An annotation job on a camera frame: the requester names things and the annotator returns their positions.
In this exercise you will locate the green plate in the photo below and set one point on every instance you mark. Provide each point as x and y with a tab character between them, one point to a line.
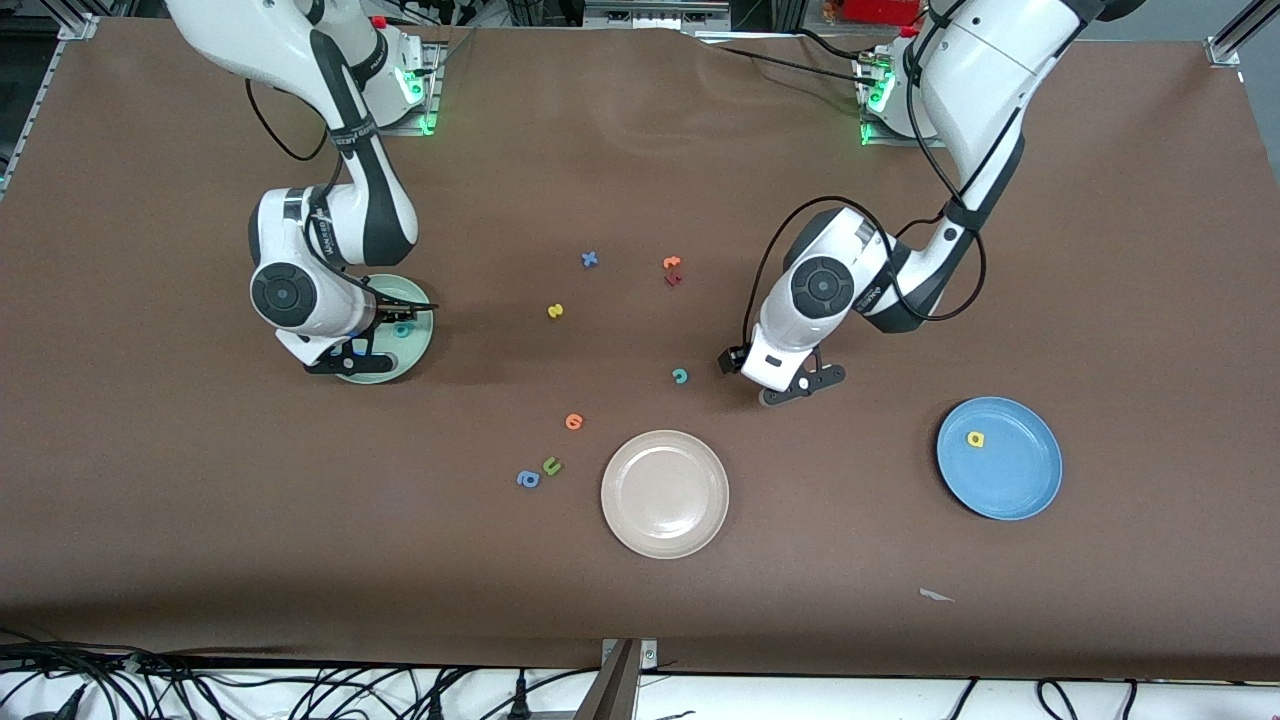
415	348

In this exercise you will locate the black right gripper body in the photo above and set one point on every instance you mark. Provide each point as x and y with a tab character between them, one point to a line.
384	318

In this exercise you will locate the silver bracket plate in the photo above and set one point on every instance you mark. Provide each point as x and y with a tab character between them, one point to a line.
648	654

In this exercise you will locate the blue foam letter a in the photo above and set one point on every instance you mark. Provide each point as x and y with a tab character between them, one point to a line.
528	479

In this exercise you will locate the beige plate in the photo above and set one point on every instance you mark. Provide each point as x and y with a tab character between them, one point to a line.
665	494

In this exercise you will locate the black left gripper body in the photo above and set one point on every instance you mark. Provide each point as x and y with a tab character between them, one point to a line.
733	360

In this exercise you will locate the aluminium frame rail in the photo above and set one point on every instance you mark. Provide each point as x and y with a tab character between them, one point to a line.
1225	45
78	27

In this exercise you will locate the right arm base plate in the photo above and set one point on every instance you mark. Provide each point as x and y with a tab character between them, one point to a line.
410	130

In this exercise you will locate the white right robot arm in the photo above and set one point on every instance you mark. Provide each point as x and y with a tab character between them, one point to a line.
300	40

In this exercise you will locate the blue plate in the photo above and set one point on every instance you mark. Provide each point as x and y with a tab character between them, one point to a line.
1000	475

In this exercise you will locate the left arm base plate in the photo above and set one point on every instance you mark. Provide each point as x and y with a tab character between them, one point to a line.
885	142

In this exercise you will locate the grey metal post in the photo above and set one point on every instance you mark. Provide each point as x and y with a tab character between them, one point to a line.
612	690

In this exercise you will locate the brown table cover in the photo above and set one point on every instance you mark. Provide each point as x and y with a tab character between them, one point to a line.
800	600

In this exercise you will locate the red background box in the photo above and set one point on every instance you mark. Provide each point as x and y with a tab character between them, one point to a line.
880	10

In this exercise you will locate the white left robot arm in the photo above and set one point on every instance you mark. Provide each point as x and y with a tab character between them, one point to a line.
990	90

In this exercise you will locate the white paper scrap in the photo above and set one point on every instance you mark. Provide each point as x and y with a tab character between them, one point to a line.
935	595

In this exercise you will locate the grey background box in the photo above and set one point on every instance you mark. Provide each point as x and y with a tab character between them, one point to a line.
655	14

